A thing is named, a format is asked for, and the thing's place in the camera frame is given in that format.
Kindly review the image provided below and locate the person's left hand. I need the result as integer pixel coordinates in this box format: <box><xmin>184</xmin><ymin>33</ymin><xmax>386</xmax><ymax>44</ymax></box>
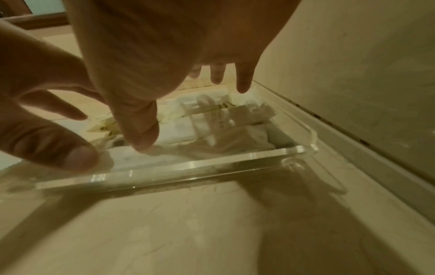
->
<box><xmin>0</xmin><ymin>20</ymin><xmax>115</xmax><ymax>173</ymax></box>

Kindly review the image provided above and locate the person's right hand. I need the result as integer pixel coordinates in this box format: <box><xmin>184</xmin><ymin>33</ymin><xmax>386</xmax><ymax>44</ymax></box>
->
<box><xmin>63</xmin><ymin>0</ymin><xmax>301</xmax><ymax>153</ymax></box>

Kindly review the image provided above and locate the bundle of striped toiletry sachets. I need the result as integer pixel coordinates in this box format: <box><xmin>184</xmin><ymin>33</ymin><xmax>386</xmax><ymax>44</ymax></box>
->
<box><xmin>86</xmin><ymin>93</ymin><xmax>276</xmax><ymax>140</ymax></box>

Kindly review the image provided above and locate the clear acrylic amenity tray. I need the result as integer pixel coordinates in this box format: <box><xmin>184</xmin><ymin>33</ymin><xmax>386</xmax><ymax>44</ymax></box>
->
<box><xmin>33</xmin><ymin>88</ymin><xmax>320</xmax><ymax>193</ymax></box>

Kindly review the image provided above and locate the wooden framed mirror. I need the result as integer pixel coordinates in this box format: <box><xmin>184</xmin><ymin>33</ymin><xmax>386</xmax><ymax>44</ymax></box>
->
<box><xmin>0</xmin><ymin>0</ymin><xmax>71</xmax><ymax>30</ymax></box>

